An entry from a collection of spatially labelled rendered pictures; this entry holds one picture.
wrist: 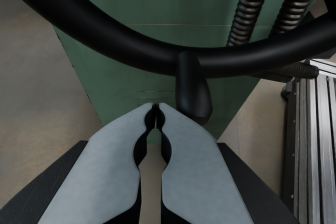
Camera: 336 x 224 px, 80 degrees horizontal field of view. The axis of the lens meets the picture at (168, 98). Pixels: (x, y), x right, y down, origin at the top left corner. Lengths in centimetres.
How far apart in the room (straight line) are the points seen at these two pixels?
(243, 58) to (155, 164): 70
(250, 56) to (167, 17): 21
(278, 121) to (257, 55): 90
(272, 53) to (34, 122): 97
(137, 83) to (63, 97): 62
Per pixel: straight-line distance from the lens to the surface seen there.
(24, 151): 100
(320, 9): 46
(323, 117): 88
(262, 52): 19
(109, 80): 49
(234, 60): 18
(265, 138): 100
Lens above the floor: 81
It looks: 57 degrees down
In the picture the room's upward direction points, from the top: 6 degrees clockwise
